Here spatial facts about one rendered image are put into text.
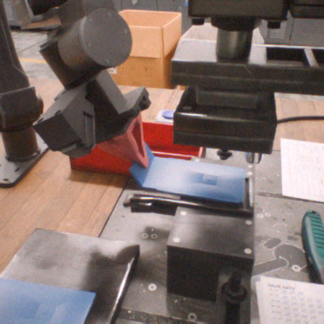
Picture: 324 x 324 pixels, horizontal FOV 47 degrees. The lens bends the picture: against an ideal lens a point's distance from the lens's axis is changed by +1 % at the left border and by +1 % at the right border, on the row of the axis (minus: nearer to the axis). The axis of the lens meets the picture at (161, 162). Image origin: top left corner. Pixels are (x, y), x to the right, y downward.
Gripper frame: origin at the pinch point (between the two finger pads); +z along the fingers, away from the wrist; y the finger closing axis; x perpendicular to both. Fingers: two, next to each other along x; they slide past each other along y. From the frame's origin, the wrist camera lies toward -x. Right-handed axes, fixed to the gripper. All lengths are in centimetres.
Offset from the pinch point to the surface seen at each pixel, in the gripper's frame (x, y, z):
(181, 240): -11.3, 5.8, 5.4
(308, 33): 430, 16, 144
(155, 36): 210, -70, 25
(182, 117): -8.4, 12.4, -8.1
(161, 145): 22.3, -8.3, 10.1
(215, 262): -12.4, 8.8, 8.8
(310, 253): -3.9, 16.9, 19.5
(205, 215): -6.3, 7.5, 6.8
